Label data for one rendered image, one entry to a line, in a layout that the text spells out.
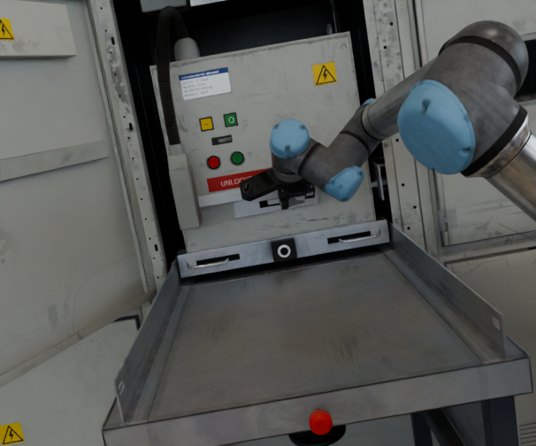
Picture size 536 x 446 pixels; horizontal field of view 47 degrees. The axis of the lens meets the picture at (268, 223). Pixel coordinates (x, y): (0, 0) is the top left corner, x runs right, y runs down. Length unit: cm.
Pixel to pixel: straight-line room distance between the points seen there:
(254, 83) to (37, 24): 50
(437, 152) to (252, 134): 77
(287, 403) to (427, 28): 96
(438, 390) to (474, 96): 41
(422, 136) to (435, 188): 73
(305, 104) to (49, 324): 77
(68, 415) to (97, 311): 37
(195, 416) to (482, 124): 56
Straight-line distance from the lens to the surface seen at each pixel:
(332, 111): 156
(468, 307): 108
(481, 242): 164
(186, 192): 145
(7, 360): 130
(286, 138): 118
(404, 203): 156
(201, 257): 158
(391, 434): 176
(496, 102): 85
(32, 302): 133
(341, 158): 119
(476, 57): 87
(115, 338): 162
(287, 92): 155
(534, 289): 170
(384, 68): 154
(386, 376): 94
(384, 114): 115
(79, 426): 174
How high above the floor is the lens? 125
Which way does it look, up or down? 11 degrees down
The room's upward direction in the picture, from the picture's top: 10 degrees counter-clockwise
